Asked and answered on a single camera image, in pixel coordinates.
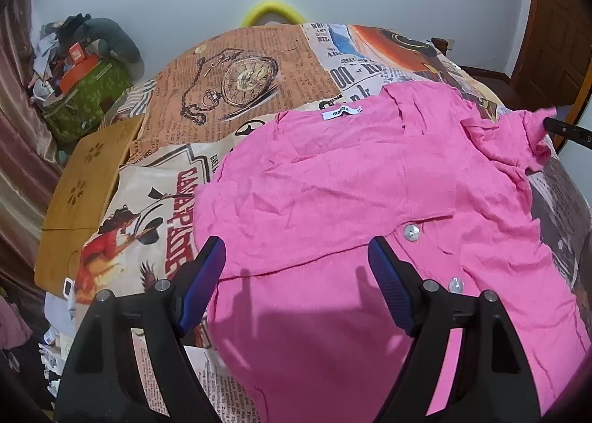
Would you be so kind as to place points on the orange box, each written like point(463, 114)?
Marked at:
point(78, 73)

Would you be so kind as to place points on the small white device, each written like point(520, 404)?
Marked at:
point(69, 289)

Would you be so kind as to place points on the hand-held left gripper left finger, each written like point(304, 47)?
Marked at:
point(203, 285)

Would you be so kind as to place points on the dusty pink cloth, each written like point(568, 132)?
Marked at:
point(14, 323)

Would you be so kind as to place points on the dark wooden bed post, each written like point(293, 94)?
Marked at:
point(441, 44)

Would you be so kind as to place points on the green patterned bag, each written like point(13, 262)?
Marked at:
point(88, 101)

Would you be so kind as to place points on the white printed cloth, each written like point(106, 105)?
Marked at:
point(58, 349)

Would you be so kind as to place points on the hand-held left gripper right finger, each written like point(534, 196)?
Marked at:
point(391, 285)

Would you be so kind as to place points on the pile of mixed clutter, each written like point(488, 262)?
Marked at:
point(51, 48)

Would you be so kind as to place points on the newspaper print blanket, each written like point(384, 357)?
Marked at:
point(277, 80)

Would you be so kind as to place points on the brown wooden door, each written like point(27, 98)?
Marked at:
point(555, 34)

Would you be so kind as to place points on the wooden lap table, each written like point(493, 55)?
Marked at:
point(88, 182)

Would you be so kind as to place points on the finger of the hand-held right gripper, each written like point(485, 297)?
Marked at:
point(566, 131)

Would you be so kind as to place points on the pink knit cardigan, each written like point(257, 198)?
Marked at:
point(347, 173)

